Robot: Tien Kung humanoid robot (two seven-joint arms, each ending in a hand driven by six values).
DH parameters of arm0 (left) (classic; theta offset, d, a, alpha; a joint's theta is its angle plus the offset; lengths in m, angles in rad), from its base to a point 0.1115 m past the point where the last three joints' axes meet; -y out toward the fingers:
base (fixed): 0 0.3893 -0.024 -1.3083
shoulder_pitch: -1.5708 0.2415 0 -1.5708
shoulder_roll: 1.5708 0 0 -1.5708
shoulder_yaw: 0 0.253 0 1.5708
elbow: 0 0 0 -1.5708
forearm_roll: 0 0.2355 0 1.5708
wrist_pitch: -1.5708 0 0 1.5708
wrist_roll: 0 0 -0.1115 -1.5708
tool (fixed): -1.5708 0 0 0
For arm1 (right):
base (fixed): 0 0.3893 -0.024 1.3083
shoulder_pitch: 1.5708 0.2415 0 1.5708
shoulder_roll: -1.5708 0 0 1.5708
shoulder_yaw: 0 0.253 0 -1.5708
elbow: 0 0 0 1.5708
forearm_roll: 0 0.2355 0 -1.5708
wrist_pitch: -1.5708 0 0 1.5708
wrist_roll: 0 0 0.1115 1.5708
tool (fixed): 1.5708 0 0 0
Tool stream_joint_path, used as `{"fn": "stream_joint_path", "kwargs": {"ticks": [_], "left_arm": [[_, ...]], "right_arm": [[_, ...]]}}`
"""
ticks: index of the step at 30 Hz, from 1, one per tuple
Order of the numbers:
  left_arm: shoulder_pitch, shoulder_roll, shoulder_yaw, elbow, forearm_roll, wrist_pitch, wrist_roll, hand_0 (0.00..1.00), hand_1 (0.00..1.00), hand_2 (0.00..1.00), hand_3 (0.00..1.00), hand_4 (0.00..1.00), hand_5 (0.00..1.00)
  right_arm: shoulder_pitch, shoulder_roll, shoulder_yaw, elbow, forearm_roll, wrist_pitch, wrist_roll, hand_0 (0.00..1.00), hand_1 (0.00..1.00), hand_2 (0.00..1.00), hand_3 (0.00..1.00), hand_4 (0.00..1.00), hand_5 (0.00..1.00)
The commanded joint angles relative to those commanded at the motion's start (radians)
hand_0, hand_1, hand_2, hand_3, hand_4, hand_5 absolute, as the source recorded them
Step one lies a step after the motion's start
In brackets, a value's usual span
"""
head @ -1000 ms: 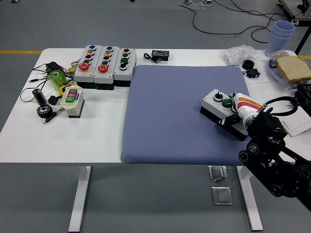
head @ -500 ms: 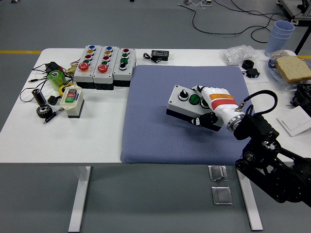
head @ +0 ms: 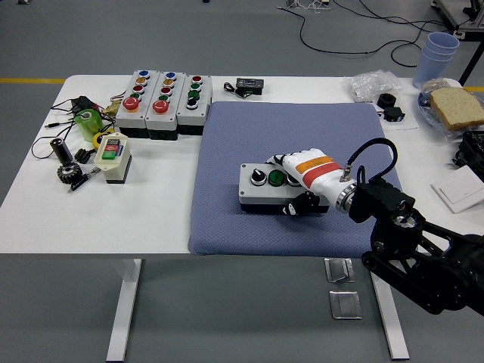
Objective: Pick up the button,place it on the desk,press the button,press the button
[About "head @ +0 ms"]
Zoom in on black metal gear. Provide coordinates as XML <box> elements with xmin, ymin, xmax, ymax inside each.
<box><xmin>56</xmin><ymin>163</ymin><xmax>83</xmax><ymax>186</ymax></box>

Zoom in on small black toothed part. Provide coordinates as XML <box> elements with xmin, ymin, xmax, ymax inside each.
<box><xmin>73</xmin><ymin>148</ymin><xmax>95</xmax><ymax>164</ymax></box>

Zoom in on open metal floor socket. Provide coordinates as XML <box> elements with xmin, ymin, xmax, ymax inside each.
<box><xmin>324</xmin><ymin>257</ymin><xmax>356</xmax><ymax>284</ymax></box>

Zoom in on four-control grey button box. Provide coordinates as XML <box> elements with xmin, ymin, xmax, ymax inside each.
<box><xmin>238</xmin><ymin>162</ymin><xmax>330</xmax><ymax>216</ymax></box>

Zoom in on white paper sheet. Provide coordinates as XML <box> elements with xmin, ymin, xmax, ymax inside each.
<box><xmin>374</xmin><ymin>101</ymin><xmax>420</xmax><ymax>132</ymax></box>

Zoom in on thin black jack cable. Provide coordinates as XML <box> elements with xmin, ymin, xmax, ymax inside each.
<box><xmin>29</xmin><ymin>98</ymin><xmax>114</xmax><ymax>160</ymax></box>

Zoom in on black mechanical device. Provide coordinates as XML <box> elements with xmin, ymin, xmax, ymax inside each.
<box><xmin>452</xmin><ymin>130</ymin><xmax>484</xmax><ymax>171</ymax></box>

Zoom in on black pen tool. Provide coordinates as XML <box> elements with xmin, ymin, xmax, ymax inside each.
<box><xmin>67</xmin><ymin>167</ymin><xmax>101</xmax><ymax>194</ymax></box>

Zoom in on yellow tape roll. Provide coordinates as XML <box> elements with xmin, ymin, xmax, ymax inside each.
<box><xmin>92</xmin><ymin>128</ymin><xmax>115</xmax><ymax>148</ymax></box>

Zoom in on black ring part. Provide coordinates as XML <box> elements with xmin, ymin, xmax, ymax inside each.
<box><xmin>376</xmin><ymin>92</ymin><xmax>397</xmax><ymax>109</ymax></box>

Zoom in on brass fitting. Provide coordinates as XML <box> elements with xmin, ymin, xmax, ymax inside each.
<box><xmin>101</xmin><ymin>98</ymin><xmax>121</xmax><ymax>117</ymax></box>

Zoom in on aluminium frame stand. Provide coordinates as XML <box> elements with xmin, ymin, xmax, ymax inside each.
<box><xmin>430</xmin><ymin>0</ymin><xmax>484</xmax><ymax>86</ymax></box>

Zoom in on five-button box red mushroom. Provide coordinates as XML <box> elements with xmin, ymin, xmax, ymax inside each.
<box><xmin>113</xmin><ymin>70</ymin><xmax>162</xmax><ymax>139</ymax></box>
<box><xmin>144</xmin><ymin>70</ymin><xmax>188</xmax><ymax>141</ymax></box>

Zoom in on white table leg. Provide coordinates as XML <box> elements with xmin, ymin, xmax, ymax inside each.
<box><xmin>366</xmin><ymin>259</ymin><xmax>411</xmax><ymax>360</ymax></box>
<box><xmin>105</xmin><ymin>259</ymin><xmax>144</xmax><ymax>362</ymax></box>

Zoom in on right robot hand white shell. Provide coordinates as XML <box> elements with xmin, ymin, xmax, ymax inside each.
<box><xmin>264</xmin><ymin>147</ymin><xmax>355</xmax><ymax>217</ymax></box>

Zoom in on black servo motor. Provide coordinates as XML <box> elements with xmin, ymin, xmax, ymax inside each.
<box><xmin>377</xmin><ymin>106</ymin><xmax>405</xmax><ymax>124</ymax></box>

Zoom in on stacked pale blue cups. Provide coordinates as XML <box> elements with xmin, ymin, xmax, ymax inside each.
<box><xmin>411</xmin><ymin>32</ymin><xmax>461</xmax><ymax>90</ymax></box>

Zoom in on four-button grey control box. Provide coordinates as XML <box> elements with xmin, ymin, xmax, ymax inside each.
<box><xmin>175</xmin><ymin>74</ymin><xmax>213</xmax><ymax>137</ymax></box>

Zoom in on black digital meter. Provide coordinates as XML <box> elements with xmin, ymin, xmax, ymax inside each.
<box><xmin>234</xmin><ymin>77</ymin><xmax>265</xmax><ymax>96</ymax></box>

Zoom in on bread slice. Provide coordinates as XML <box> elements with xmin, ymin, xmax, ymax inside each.
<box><xmin>428</xmin><ymin>86</ymin><xmax>484</xmax><ymax>132</ymax></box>

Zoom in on closed metal floor socket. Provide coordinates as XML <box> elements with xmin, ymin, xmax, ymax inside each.
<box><xmin>328</xmin><ymin>290</ymin><xmax>363</xmax><ymax>321</ymax></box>

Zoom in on black power adapter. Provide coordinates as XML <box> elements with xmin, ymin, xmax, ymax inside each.
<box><xmin>71</xmin><ymin>96</ymin><xmax>100</xmax><ymax>114</ymax></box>

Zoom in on blue-grey quilted mat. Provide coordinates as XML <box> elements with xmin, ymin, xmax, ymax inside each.
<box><xmin>188</xmin><ymin>100</ymin><xmax>419</xmax><ymax>260</ymax></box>

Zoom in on white wall switch panel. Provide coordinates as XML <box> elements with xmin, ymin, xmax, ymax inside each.
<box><xmin>430</xmin><ymin>166</ymin><xmax>484</xmax><ymax>215</ymax></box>

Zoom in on black floor cable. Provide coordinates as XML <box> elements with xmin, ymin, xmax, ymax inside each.
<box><xmin>278</xmin><ymin>0</ymin><xmax>461</xmax><ymax>68</ymax></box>

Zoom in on coiled black meter cable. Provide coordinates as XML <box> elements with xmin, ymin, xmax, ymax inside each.
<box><xmin>222</xmin><ymin>82</ymin><xmax>250</xmax><ymax>100</ymax></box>

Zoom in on beige start-stop switch box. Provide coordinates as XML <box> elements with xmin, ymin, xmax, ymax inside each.
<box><xmin>93</xmin><ymin>132</ymin><xmax>133</xmax><ymax>186</ymax></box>

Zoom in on clear plastic bag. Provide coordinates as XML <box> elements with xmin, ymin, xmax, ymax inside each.
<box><xmin>343</xmin><ymin>70</ymin><xmax>402</xmax><ymax>103</ymax></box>

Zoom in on dark metal cylinder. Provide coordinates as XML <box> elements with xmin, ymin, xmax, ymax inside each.
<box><xmin>50</xmin><ymin>138</ymin><xmax>73</xmax><ymax>166</ymax></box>

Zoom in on green translucent roll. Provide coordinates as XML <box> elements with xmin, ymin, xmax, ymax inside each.
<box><xmin>73</xmin><ymin>108</ymin><xmax>104</xmax><ymax>143</ymax></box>

